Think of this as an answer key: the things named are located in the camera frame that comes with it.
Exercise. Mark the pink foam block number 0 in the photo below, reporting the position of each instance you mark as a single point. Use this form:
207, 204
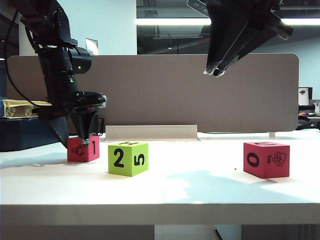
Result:
262, 165

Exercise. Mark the small white desk figurine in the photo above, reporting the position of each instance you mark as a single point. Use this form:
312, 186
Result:
317, 107

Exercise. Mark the red led ceiling sign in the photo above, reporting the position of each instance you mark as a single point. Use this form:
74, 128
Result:
204, 43

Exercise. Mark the pink foam block number 1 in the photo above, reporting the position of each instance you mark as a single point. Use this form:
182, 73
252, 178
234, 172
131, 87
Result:
77, 155

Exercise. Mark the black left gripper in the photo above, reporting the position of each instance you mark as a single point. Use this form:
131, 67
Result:
72, 103

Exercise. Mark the green foam block number 2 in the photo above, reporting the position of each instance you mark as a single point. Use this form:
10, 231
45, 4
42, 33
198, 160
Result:
125, 170

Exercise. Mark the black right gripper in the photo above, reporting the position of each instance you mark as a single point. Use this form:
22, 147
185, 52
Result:
250, 10

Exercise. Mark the yellow patterned flat box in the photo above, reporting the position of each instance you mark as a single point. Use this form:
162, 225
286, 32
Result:
17, 103

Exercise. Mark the grey perforated cabinet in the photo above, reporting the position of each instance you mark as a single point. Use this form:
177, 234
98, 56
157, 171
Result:
307, 232

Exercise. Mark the black round tray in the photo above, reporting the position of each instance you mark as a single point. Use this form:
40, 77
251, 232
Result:
303, 124

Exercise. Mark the black mug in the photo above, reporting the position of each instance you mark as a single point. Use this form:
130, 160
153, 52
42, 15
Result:
103, 126

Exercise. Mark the white divider foot bracket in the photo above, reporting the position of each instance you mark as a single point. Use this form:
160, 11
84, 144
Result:
271, 134

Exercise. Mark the dark blue hard case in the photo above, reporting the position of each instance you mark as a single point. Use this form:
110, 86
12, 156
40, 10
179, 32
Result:
20, 137

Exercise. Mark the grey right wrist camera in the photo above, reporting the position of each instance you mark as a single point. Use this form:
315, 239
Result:
197, 7

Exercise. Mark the brown fabric desk divider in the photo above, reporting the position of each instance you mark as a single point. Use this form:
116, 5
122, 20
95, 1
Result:
175, 92

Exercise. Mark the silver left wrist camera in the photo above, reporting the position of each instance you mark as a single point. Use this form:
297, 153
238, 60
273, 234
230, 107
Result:
105, 101

